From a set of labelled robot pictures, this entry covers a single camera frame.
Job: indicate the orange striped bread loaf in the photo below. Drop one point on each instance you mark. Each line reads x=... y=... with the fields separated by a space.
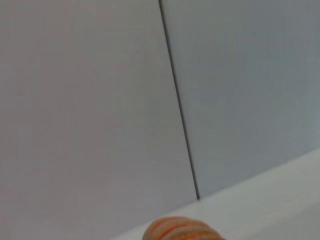
x=180 y=230

